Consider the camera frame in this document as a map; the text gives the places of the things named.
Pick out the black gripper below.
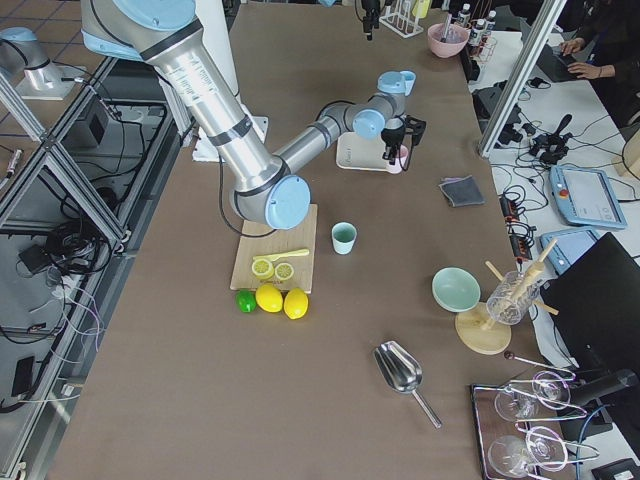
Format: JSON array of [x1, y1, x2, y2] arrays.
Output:
[[381, 115, 426, 165]]

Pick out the pink plastic cup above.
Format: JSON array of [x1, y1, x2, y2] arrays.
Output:
[[386, 145, 409, 174]]

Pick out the mint green cup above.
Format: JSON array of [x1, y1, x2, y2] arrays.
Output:
[[331, 222, 357, 255]]

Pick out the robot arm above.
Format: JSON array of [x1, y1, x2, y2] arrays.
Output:
[[1, 27, 75, 101], [81, 1, 415, 230]]

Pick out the cream serving tray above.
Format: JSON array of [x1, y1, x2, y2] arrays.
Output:
[[335, 132, 401, 174]]

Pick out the black framed glass tray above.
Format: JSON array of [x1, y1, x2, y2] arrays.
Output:
[[471, 382, 586, 479]]

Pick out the grey folded cloth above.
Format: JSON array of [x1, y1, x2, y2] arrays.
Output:
[[439, 175, 485, 208]]

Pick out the pink mixing bowl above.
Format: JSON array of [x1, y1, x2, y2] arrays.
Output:
[[427, 23, 470, 58]]

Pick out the mint green bowl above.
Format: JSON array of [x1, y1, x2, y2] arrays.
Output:
[[432, 267, 481, 313]]

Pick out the wooden cutting board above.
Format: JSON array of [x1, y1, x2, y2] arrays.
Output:
[[230, 204, 318, 294]]

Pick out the lemon half slice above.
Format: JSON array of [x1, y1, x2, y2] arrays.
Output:
[[274, 262, 295, 282], [251, 258, 275, 280]]

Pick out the yellow plastic knife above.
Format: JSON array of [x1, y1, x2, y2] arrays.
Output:
[[253, 248, 310, 262]]

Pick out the clear textured glass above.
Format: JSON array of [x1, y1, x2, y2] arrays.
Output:
[[487, 271, 542, 325]]

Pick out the yellow lemon near board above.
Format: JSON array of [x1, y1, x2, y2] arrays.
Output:
[[255, 283, 284, 313]]

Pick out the blue teach pendant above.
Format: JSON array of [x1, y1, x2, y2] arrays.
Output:
[[549, 165, 627, 230], [539, 226, 601, 276]]

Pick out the wooden glass drying stand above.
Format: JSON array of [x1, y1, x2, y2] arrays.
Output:
[[455, 239, 559, 355]]

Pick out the green lime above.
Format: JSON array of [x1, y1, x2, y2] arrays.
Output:
[[235, 290, 257, 313]]

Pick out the steel metal scoop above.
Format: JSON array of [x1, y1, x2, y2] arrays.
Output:
[[373, 340, 442, 429]]

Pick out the person at desk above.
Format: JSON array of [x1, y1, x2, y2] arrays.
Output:
[[560, 1, 639, 127]]

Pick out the black laptop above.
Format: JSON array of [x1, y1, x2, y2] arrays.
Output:
[[541, 233, 639, 372]]

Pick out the wine glass upper left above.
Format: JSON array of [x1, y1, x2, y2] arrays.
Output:
[[494, 383, 539, 422]]

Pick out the wine glass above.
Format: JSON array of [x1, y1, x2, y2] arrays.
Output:
[[488, 435, 535, 479], [532, 371, 570, 410], [525, 426, 568, 472], [494, 383, 539, 422]]

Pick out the wine glass upper right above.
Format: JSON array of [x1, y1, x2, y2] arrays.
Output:
[[532, 371, 570, 410]]

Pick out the wine glass lower left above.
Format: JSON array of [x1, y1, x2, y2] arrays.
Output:
[[488, 435, 535, 479]]

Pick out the wine glass lower right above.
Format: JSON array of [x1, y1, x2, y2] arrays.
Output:
[[525, 426, 568, 472]]

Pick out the white wire rack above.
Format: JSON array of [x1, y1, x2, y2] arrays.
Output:
[[379, 0, 424, 39]]

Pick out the aluminium frame post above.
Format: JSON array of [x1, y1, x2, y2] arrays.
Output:
[[478, 0, 566, 160]]

